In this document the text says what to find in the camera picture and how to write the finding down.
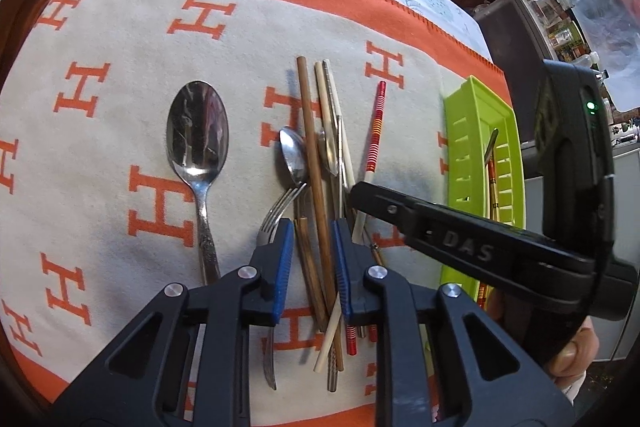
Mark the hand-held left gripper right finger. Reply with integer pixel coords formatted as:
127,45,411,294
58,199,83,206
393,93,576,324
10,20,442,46
331,217,576,427

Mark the person's right hand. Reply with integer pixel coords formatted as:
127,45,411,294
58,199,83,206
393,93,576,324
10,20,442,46
542,314,601,380

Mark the spice jar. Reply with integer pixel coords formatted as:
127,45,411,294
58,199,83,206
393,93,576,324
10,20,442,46
547,22,586,58

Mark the orange beige printed blanket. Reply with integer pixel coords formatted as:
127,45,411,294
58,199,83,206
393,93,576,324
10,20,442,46
0,0,506,418

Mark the large steel spoon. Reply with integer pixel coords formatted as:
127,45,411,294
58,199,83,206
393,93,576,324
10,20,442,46
166,81,231,288

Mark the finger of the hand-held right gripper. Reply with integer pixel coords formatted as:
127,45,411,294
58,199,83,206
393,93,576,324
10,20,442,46
350,180,597,289

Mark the green plastic utensil tray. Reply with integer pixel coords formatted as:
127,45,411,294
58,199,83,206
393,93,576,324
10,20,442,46
439,76,526,343

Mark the steel fork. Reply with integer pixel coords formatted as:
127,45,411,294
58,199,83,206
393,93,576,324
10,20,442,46
256,186,307,392

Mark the steel chopstick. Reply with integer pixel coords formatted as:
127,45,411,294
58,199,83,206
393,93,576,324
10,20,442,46
322,59,348,393

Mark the clear plastic sheet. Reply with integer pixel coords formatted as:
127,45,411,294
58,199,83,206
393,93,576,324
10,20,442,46
555,0,640,112

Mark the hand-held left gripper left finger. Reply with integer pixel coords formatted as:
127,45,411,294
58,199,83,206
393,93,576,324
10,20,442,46
50,217,296,427

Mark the person's white garment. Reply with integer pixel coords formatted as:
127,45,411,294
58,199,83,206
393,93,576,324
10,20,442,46
552,374,588,408

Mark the dark brown wooden chopstick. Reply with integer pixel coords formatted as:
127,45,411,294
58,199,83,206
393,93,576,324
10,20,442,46
296,56,346,370
294,217,328,333

